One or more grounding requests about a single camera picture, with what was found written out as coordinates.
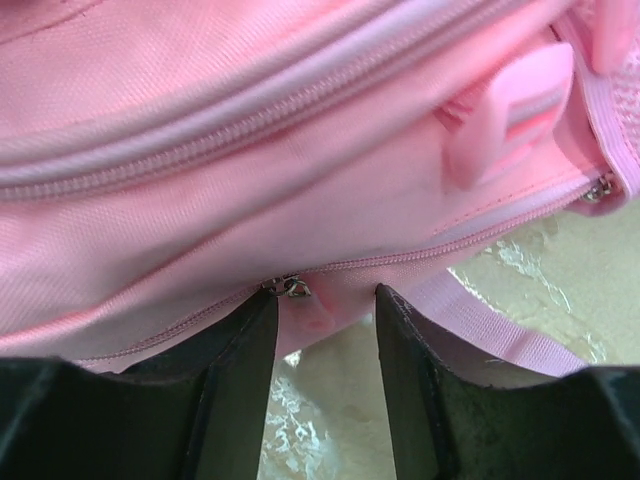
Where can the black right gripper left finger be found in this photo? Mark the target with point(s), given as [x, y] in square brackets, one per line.
[195, 411]

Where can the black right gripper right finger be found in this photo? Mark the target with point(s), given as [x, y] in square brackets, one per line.
[457, 412]

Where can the pink student backpack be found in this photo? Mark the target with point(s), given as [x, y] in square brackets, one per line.
[162, 160]

